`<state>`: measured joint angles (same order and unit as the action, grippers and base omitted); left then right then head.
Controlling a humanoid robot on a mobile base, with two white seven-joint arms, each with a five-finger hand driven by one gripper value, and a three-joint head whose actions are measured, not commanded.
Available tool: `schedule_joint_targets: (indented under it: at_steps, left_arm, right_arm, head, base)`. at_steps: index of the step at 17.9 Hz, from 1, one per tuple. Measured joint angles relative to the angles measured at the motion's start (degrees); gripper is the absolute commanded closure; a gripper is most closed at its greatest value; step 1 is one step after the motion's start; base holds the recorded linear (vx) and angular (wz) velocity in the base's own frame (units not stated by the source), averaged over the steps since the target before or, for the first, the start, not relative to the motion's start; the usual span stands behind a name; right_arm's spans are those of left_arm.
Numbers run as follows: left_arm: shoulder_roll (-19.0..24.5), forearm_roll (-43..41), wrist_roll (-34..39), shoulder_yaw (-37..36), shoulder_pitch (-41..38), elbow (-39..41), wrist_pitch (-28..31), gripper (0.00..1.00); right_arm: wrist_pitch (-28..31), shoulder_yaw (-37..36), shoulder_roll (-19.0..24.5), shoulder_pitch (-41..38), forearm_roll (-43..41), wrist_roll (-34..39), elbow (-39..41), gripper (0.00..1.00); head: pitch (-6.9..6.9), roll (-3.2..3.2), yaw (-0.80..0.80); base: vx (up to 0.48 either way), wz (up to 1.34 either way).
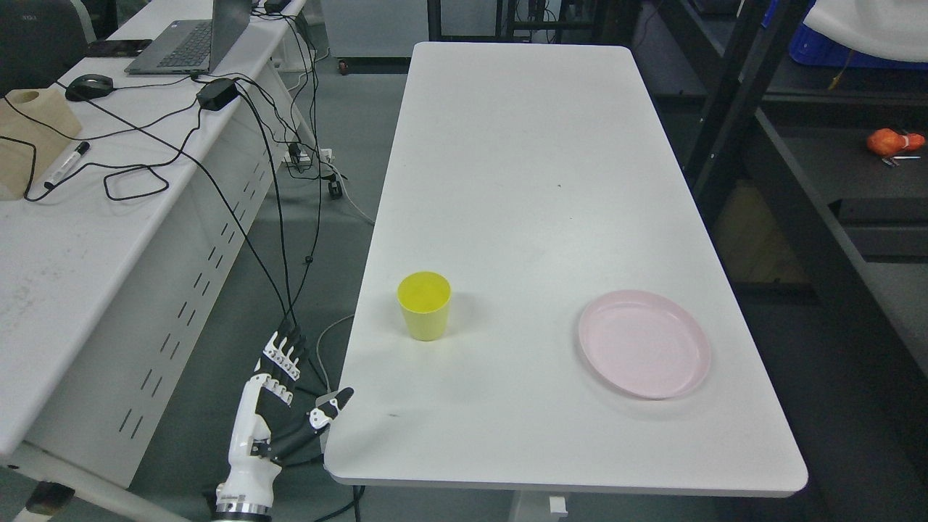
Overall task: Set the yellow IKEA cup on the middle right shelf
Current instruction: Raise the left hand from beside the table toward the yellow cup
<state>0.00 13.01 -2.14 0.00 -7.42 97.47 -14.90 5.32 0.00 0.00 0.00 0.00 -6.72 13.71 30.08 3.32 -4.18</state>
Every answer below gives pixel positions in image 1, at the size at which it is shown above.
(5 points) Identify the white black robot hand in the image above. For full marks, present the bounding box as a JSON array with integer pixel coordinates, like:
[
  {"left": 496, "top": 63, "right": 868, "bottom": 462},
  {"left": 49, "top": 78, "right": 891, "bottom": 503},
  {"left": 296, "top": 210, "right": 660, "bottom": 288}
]
[{"left": 212, "top": 320, "right": 354, "bottom": 512}]

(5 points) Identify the yellow plastic cup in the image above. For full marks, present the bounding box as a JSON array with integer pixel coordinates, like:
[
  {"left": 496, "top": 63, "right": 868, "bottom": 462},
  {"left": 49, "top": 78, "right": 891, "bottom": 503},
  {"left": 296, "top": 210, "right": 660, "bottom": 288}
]
[{"left": 397, "top": 271, "right": 453, "bottom": 341}]

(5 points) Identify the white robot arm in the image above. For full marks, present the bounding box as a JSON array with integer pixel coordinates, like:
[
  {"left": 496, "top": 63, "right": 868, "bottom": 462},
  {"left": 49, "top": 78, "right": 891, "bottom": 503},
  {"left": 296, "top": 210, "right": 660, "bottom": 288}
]
[{"left": 211, "top": 502, "right": 272, "bottom": 522}]

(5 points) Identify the dark metal shelf rack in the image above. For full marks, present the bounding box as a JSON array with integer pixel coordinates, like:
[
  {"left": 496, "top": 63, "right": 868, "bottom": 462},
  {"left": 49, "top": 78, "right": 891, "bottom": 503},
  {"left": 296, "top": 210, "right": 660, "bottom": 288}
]
[{"left": 428, "top": 0, "right": 928, "bottom": 479}]

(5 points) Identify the orange toy on shelf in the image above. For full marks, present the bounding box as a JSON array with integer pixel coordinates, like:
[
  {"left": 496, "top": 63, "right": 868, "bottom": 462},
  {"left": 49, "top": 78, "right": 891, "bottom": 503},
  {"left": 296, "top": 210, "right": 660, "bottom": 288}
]
[{"left": 866, "top": 128, "right": 926, "bottom": 157}]

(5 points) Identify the white side desk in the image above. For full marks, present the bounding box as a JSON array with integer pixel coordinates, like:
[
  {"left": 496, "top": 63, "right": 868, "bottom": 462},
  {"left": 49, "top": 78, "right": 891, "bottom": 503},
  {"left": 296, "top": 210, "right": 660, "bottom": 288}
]
[{"left": 0, "top": 0, "right": 320, "bottom": 522}]

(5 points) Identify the white power strip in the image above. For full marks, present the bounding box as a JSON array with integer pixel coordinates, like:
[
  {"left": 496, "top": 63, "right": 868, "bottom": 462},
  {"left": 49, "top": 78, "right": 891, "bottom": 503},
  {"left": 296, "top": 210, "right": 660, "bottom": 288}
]
[{"left": 284, "top": 144, "right": 335, "bottom": 168}]

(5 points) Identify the black marker pen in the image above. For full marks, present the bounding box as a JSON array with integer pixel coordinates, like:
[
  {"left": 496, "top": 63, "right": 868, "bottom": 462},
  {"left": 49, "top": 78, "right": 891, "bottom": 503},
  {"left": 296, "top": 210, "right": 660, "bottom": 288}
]
[{"left": 43, "top": 140, "right": 91, "bottom": 191}]

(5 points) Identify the black power adapter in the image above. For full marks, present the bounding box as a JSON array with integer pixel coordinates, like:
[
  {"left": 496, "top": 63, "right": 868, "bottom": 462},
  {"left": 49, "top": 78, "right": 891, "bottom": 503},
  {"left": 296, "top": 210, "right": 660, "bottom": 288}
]
[{"left": 196, "top": 78, "right": 239, "bottom": 112}]

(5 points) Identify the beige tissue box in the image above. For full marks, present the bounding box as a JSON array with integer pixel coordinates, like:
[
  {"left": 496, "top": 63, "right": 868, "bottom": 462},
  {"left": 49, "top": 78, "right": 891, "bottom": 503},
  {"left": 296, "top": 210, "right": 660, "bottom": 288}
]
[{"left": 1, "top": 88, "right": 82, "bottom": 201}]

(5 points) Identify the black computer mouse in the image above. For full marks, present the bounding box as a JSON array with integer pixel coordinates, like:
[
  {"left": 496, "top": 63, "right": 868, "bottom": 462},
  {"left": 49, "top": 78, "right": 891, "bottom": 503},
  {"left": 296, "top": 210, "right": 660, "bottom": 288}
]
[{"left": 65, "top": 74, "right": 116, "bottom": 102}]

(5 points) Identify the pink plastic plate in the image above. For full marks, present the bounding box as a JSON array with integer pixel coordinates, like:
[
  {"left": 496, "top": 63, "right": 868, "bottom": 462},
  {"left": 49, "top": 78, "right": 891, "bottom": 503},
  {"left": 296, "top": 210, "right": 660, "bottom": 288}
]
[{"left": 577, "top": 290, "right": 713, "bottom": 400}]

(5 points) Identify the grey laptop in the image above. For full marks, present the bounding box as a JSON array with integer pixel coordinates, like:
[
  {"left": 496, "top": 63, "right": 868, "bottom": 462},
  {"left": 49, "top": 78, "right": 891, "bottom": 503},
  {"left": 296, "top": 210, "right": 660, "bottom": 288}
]
[{"left": 125, "top": 1, "right": 252, "bottom": 75}]

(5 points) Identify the black smartphone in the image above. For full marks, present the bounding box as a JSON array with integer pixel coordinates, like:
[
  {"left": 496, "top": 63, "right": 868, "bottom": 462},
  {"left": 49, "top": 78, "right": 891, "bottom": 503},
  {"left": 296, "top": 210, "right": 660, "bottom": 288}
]
[{"left": 84, "top": 38, "right": 153, "bottom": 57}]

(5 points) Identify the black office chair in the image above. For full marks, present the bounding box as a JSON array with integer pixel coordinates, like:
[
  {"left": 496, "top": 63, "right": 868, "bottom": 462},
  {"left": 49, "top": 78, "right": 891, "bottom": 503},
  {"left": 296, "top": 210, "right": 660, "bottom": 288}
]
[{"left": 1, "top": 1, "right": 96, "bottom": 96}]

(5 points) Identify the blue plastic crate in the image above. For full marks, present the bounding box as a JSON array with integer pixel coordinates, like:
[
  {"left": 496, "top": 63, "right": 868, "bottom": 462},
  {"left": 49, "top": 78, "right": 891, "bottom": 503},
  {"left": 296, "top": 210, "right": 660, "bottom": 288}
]
[{"left": 789, "top": 25, "right": 927, "bottom": 70}]

